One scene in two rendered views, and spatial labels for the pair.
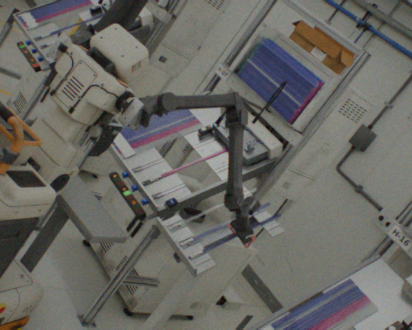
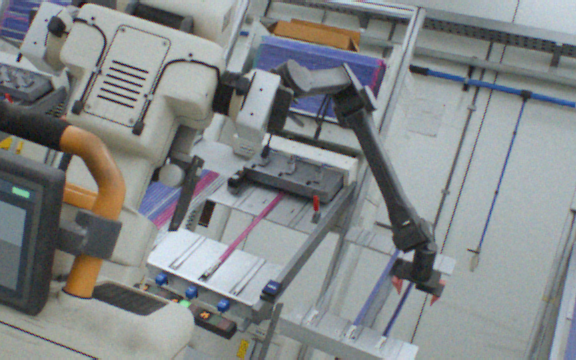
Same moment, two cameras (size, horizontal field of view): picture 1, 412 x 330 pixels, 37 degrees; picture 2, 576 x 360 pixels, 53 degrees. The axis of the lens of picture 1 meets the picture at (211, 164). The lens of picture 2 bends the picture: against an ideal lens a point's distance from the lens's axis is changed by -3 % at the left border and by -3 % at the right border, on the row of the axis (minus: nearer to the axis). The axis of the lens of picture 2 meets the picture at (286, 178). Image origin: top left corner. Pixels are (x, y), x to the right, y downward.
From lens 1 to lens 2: 1.55 m
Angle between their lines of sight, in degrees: 25
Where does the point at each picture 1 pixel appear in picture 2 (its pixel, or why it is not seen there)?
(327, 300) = not seen: outside the picture
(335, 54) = (346, 43)
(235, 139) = (373, 134)
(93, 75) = (161, 44)
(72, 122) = (133, 163)
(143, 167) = (181, 258)
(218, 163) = (286, 215)
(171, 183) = (242, 264)
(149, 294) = not seen: outside the picture
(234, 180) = (402, 197)
